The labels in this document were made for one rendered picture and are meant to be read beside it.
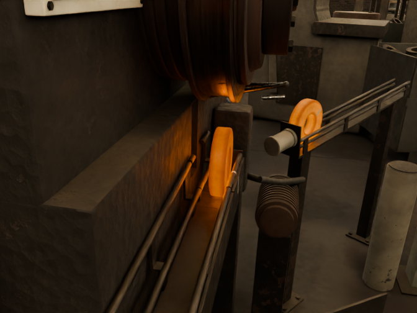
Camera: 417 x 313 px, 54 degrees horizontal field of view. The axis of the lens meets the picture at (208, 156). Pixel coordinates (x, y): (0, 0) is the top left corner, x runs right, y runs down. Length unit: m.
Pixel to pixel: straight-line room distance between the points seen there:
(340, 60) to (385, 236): 2.04
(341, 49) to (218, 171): 2.72
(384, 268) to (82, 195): 1.44
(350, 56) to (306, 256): 1.96
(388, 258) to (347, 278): 0.21
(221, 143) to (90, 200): 0.43
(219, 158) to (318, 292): 1.02
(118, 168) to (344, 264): 1.50
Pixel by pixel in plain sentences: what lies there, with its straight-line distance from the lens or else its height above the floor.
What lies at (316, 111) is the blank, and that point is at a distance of 1.34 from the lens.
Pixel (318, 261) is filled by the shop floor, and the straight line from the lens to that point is 1.90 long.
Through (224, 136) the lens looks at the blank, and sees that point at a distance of 0.84.
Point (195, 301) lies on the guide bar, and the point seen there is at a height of 0.69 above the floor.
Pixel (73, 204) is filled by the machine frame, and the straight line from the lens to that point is 0.46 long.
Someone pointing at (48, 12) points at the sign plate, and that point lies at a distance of 0.42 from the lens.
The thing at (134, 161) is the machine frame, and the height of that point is 0.87.
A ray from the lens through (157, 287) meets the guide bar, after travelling 0.63.
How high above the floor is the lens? 1.09
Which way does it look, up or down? 22 degrees down
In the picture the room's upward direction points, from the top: 2 degrees clockwise
